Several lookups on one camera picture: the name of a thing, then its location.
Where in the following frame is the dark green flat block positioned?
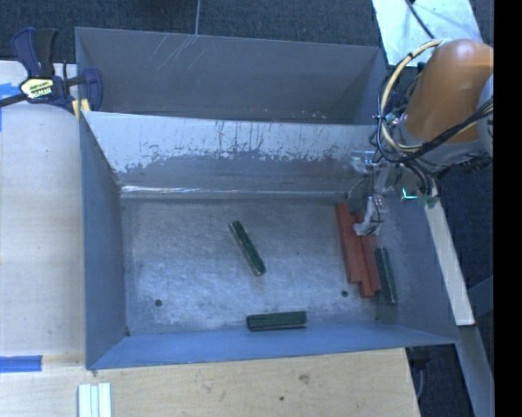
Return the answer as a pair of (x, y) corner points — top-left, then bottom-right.
(373, 246), (400, 307)
(245, 310), (309, 333)
(228, 219), (268, 278)

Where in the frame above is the grey metal bin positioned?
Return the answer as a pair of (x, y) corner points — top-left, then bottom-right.
(74, 26), (462, 371)

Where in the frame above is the red-brown flat block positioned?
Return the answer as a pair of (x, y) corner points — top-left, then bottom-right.
(352, 209), (383, 300)
(334, 202), (370, 285)

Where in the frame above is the pale wood flat board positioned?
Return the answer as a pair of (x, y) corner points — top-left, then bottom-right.
(0, 102), (88, 357)

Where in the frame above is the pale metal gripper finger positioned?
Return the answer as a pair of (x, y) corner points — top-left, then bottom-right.
(373, 196), (387, 234)
(352, 195), (375, 236)

